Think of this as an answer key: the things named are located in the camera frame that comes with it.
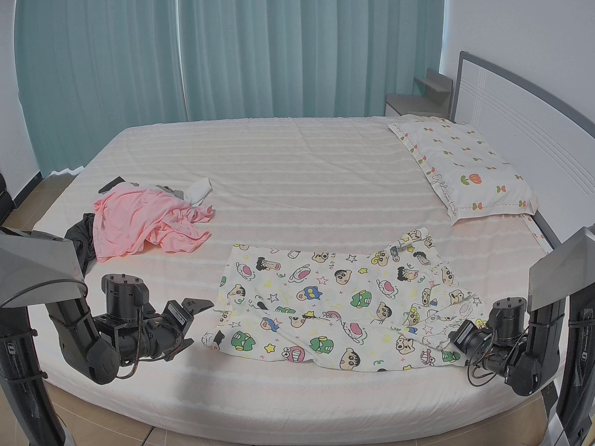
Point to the white garment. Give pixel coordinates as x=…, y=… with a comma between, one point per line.
x=199, y=191

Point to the bed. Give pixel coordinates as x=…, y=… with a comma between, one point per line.
x=302, y=165

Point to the grey garment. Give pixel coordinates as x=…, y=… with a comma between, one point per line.
x=169, y=192

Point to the white printed pillow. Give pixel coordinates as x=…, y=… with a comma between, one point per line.
x=465, y=165

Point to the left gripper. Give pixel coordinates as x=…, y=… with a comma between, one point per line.
x=167, y=332

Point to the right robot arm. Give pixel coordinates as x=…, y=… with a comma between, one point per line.
x=567, y=342

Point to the pink garment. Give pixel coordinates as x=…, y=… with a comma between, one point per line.
x=135, y=221

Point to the blue-green curtain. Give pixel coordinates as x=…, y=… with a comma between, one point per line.
x=102, y=63
x=302, y=40

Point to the white printed pyjama top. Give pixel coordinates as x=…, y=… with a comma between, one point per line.
x=334, y=304

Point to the grey bedside table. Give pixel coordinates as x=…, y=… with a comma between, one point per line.
x=418, y=102

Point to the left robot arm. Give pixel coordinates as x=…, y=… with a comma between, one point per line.
x=79, y=337

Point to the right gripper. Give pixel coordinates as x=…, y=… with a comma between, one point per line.
x=465, y=337

